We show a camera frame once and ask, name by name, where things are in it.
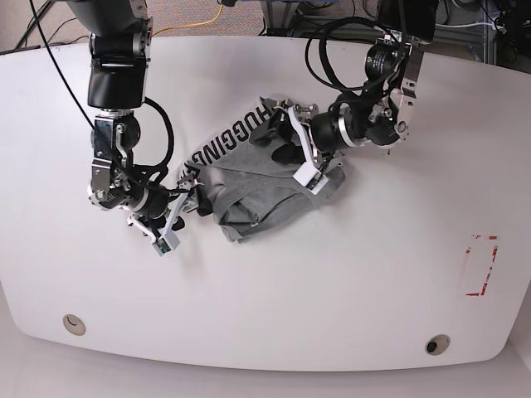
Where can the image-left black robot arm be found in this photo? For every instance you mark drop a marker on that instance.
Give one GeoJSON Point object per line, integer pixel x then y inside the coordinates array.
{"type": "Point", "coordinates": [120, 41]}

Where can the grey t-shirt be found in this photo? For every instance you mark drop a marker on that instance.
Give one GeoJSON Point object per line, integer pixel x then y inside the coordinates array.
{"type": "Point", "coordinates": [250, 193]}

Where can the left table grommet hole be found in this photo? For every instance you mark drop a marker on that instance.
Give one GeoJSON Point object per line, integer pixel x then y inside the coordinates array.
{"type": "Point", "coordinates": [74, 325]}

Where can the table grommet hole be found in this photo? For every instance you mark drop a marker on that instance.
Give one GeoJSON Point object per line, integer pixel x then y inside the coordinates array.
{"type": "Point", "coordinates": [437, 345]}
{"type": "Point", "coordinates": [74, 325]}

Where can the red tape rectangle marking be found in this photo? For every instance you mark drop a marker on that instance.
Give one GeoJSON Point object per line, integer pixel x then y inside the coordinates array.
{"type": "Point", "coordinates": [479, 261]}

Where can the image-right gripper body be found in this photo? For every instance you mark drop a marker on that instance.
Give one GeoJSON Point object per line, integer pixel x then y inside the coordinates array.
{"type": "Point", "coordinates": [322, 136]}

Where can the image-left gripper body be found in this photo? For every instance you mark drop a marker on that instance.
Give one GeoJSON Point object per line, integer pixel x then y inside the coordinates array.
{"type": "Point", "coordinates": [153, 212]}

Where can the right table grommet hole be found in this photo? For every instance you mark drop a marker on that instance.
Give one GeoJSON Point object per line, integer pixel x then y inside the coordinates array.
{"type": "Point", "coordinates": [437, 345]}

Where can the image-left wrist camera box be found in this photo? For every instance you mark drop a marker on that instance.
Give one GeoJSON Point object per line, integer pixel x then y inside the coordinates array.
{"type": "Point", "coordinates": [166, 243]}

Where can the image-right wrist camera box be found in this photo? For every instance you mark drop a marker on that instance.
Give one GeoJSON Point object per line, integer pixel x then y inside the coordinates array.
{"type": "Point", "coordinates": [310, 177]}

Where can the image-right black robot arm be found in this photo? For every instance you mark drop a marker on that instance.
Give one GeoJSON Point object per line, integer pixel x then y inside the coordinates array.
{"type": "Point", "coordinates": [379, 110]}

